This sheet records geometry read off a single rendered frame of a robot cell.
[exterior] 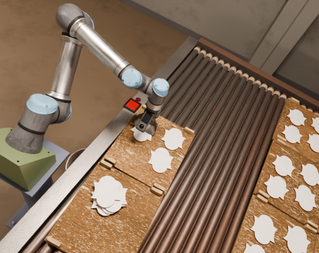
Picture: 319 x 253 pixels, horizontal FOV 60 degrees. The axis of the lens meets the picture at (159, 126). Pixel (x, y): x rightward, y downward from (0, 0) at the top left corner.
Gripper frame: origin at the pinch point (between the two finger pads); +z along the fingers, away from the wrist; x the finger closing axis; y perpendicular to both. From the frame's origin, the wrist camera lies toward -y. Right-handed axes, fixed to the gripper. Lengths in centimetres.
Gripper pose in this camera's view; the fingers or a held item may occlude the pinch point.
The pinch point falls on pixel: (143, 130)
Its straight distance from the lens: 148.1
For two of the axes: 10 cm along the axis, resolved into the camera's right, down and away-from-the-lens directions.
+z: -2.4, 5.5, 8.0
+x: -8.7, -4.8, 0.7
